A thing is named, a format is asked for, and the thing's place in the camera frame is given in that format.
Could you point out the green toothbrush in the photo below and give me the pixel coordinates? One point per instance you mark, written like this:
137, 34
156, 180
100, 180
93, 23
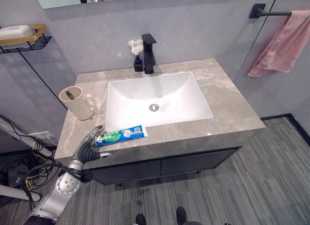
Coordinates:
69, 94

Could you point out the white pole stand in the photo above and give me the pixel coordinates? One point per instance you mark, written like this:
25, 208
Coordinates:
21, 137

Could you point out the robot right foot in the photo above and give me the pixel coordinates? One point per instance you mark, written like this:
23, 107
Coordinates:
181, 215

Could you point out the grey marble countertop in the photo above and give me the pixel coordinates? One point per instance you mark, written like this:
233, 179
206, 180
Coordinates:
225, 101

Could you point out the white soap dish with gold trim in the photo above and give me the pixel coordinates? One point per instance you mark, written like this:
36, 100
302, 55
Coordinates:
18, 34

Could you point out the dark vanity cabinet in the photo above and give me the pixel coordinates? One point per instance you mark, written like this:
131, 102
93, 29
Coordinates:
164, 165

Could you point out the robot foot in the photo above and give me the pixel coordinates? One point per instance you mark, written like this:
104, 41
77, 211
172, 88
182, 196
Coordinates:
181, 215
140, 219

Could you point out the white artificial flowers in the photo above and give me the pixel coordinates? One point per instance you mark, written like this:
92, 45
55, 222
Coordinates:
135, 47

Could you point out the chrome sink drain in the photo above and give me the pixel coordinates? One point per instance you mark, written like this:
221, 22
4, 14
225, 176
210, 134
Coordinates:
153, 107

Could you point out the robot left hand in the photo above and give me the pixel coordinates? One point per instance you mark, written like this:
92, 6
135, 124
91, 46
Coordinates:
85, 149

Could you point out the white rectangular sink basin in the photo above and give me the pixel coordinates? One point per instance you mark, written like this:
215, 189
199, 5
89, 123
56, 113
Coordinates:
157, 99

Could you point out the pink towel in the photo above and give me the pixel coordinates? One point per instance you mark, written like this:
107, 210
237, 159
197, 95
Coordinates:
282, 44

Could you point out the black square faucet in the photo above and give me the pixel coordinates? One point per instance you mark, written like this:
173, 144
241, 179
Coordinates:
150, 57

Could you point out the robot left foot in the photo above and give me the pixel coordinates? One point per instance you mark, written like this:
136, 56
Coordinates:
140, 219

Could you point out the black square vase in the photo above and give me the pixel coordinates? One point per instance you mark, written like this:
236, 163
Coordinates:
138, 64

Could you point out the black towel bar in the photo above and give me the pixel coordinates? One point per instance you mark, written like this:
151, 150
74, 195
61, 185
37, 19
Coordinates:
266, 12

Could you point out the green blue toothpaste tube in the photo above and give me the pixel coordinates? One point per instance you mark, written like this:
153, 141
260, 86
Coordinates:
121, 136

